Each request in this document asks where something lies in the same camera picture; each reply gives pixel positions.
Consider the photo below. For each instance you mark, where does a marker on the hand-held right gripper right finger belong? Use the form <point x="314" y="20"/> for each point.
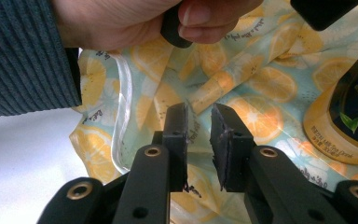
<point x="233" y="155"/>

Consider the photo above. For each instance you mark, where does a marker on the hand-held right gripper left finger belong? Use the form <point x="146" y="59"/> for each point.
<point x="175" y="155"/>

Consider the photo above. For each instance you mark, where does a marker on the lemon print cloth bag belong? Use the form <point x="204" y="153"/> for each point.
<point x="261" y="84"/>

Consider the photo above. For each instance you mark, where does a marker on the amber drink bottle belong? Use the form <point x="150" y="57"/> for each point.
<point x="348" y="109"/>

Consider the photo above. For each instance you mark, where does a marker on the white table mat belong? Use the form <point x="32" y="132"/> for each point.
<point x="18" y="161"/>

